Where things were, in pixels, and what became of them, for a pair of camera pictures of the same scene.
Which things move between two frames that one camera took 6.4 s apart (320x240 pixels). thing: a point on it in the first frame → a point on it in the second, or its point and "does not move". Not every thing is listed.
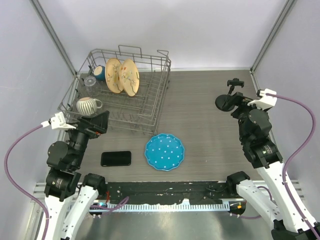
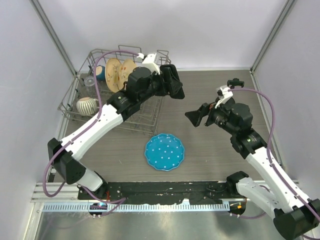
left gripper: x=100 y=124 → x=157 y=77
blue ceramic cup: x=99 y=73 does not move
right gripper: x=238 y=100 → x=196 y=116
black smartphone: x=116 y=158 → x=170 y=82
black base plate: x=168 y=191 does not move
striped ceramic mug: x=87 y=105 does not move
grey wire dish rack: x=132 y=87 does not move
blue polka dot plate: x=164 y=152 does not move
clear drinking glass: x=93 y=88 does not move
